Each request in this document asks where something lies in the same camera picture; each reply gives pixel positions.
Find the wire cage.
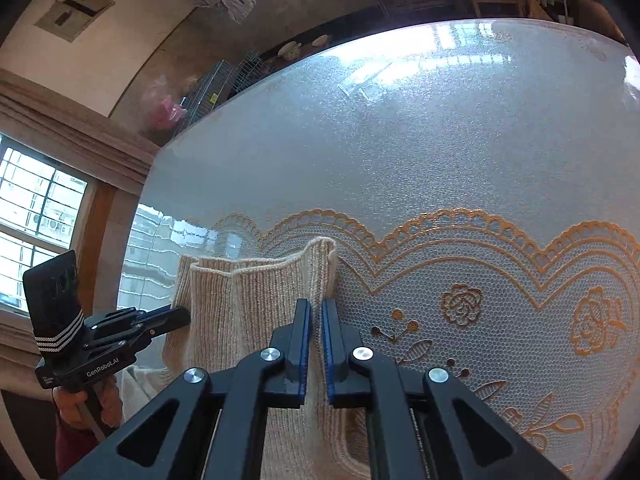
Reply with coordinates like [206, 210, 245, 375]
[185, 47, 266, 126]

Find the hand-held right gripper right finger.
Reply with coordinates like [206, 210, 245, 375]
[321, 299, 571, 480]

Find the white gold lace tablecloth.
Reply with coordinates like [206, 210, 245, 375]
[115, 17, 640, 480]

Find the wall access panel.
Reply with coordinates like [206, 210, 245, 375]
[34, 0, 116, 43]

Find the pink plastic bag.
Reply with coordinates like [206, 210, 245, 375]
[140, 74, 201, 133]

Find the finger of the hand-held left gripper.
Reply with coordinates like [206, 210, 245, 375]
[94, 305, 172, 332]
[125, 306, 192, 346]

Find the person's left hand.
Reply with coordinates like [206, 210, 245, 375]
[52, 374, 125, 431]

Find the beige knit sweater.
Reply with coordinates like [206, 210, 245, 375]
[120, 236, 373, 480]

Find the barred window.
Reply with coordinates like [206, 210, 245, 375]
[0, 132, 96, 313]

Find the grey patterned curtain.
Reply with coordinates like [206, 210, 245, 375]
[0, 70, 161, 191]

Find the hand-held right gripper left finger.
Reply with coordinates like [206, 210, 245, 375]
[60, 298, 313, 480]

